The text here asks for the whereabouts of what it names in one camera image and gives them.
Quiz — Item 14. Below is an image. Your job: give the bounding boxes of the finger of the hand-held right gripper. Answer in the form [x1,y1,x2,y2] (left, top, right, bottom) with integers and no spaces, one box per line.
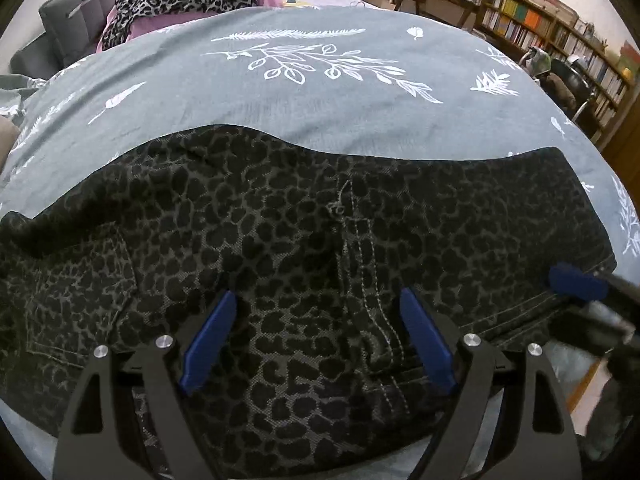
[547,261,640,307]

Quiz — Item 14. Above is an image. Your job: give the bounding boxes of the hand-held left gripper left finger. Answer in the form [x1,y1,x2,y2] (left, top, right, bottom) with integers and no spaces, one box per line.
[52,290,238,480]

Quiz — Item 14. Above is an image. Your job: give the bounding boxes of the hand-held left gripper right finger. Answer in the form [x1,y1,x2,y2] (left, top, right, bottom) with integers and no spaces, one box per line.
[399,287,584,480]

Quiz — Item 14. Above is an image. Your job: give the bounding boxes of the dark leopard print pants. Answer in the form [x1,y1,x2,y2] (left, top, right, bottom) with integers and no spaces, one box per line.
[0,124,618,463]

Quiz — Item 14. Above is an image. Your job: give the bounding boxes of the brown cloth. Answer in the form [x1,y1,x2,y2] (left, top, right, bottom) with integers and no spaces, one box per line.
[542,74,581,111]

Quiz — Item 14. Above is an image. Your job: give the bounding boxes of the black metal chair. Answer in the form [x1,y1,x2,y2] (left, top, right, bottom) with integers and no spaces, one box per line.
[520,49,603,128]

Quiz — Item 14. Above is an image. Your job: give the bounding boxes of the green cloth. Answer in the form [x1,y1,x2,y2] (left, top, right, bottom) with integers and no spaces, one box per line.
[526,47,552,77]

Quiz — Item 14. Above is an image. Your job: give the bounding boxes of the wooden bookshelf with books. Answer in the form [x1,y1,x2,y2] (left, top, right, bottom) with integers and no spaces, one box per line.
[474,0,632,136]

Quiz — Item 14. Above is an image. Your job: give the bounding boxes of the grey leaf print duvet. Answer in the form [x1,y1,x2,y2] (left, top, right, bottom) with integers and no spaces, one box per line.
[0,2,640,480]

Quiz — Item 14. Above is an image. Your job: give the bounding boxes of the beige pillow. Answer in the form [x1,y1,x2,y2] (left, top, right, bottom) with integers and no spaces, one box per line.
[0,116,18,153]

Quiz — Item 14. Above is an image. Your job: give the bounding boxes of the grey leaf print pillow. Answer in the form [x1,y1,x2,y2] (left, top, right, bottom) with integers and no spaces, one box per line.
[0,74,53,122]

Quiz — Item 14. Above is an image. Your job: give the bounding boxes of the lilac bed sheet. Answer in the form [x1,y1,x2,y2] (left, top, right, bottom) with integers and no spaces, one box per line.
[279,0,383,11]

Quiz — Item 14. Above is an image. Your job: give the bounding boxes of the grey padded headboard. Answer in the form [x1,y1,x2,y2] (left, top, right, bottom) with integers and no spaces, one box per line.
[10,0,151,75]

